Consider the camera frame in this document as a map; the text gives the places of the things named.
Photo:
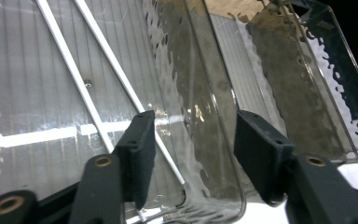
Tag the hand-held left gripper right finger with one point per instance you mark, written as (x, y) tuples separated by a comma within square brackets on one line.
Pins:
[(261, 152)]

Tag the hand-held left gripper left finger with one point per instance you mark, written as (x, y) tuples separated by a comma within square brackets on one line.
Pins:
[(138, 149)]

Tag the clear grey plastic bin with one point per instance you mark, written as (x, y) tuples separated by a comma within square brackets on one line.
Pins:
[(28, 77), (292, 93)]

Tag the white chopstick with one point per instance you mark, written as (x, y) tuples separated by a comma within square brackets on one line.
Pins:
[(115, 63), (74, 72)]

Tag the wooden table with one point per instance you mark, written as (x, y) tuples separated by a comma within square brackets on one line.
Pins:
[(223, 7)]

